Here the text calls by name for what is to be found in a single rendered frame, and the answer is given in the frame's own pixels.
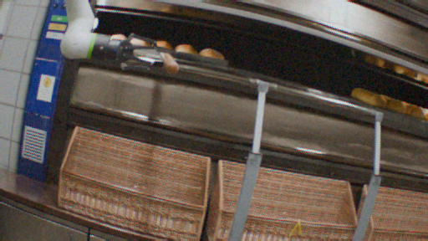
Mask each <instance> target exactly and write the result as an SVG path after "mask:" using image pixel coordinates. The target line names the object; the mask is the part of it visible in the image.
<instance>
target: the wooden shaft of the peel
mask: <svg viewBox="0 0 428 241"><path fill-rule="evenodd" d="M160 56H161V58H162V59H163V61H164V63H165V66H166V68H167V70H168V72H169V74H175V73H177V72H178V70H179V66H178V64H177V63H176V61H175V60H174V59H173V58H172V57H171V55H170V54H168V53H160Z"/></svg>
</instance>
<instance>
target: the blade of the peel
mask: <svg viewBox="0 0 428 241"><path fill-rule="evenodd" d="M134 50H137V51H141V52H149V53H153V54H158V52H156V49H134ZM167 51H171V52H176V53H177V55H175V54H170V55H171V56H172V57H177V58H181V59H189V60H193V61H197V62H199V61H201V62H205V63H210V64H218V66H222V67H227V66H228V60H227V59H219V58H214V57H211V56H206V55H201V54H190V53H186V52H181V51H177V50H173V49H167Z"/></svg>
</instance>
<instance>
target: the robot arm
mask: <svg viewBox="0 0 428 241"><path fill-rule="evenodd" d="M64 1H65V5H66V8H67V9H66V11H67V15H68V23H69V26H68V27H67V30H66V32H65V34H64V37H63V39H62V42H61V44H60V48H61V50H60V51H61V52H62V54H63V55H64V57H66V58H68V59H90V60H92V59H94V60H98V61H104V59H105V58H107V59H108V60H112V61H113V60H115V61H118V62H119V63H121V70H127V69H132V70H147V71H149V70H150V69H151V68H152V67H153V66H155V67H159V68H162V67H163V65H164V64H165V63H164V61H161V62H160V61H156V60H154V62H151V61H149V60H146V59H140V58H138V57H136V56H134V55H133V51H134V49H156V52H158V53H168V54H175V55H177V53H176V52H171V51H167V50H166V48H164V47H160V46H158V44H157V41H155V40H152V39H149V38H142V37H140V36H137V35H135V34H134V33H131V34H130V36H129V37H128V38H126V39H117V38H112V39H111V40H110V38H111V36H110V35H104V34H97V33H91V32H90V31H91V30H92V28H93V26H94V15H93V14H92V11H91V8H90V6H89V1H88V0H64ZM134 38H135V39H138V40H140V41H142V40H143V41H146V42H148V43H151V44H154V45H151V46H142V45H137V46H134V45H133V44H132V43H131V42H130V40H131V39H134ZM129 59H133V60H136V61H137V62H140V63H141V62H142V63H145V64H148V65H149V66H148V67H146V66H140V67H139V66H131V65H127V64H124V62H126V60H129Z"/></svg>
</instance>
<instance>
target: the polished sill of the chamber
mask: <svg viewBox="0 0 428 241"><path fill-rule="evenodd" d="M133 55H135V56H140V57H146V58H151V59H158V60H163V59H162V58H161V56H157V55H153V54H143V53H138V52H134V51H133ZM174 60H175V61H176V62H177V63H178V64H186V65H191V66H195V67H199V68H203V69H211V70H215V71H220V72H225V73H229V74H237V75H241V76H246V77H249V78H254V79H258V80H262V81H266V82H270V83H274V84H279V85H284V86H286V87H290V88H294V89H298V90H305V91H309V93H312V94H316V95H323V96H326V97H330V98H334V99H337V100H341V101H343V102H347V103H350V104H354V105H359V106H363V107H366V108H369V109H372V110H377V111H380V112H383V119H386V120H388V121H393V122H396V123H399V124H405V125H408V126H411V127H415V128H419V129H422V130H424V131H428V122H426V121H423V120H419V119H416V118H411V117H409V116H406V115H402V114H398V113H396V112H393V111H390V110H386V109H382V108H379V107H376V106H373V105H367V104H365V103H361V102H358V101H355V100H349V99H345V98H342V97H338V96H336V95H332V94H329V93H325V92H322V91H318V90H311V89H310V88H308V87H303V86H299V85H293V84H289V83H287V82H284V81H280V80H276V79H269V78H264V77H261V75H255V74H248V73H244V72H240V71H235V70H230V69H224V68H218V67H214V65H210V64H198V63H193V62H190V61H185V60H180V59H174Z"/></svg>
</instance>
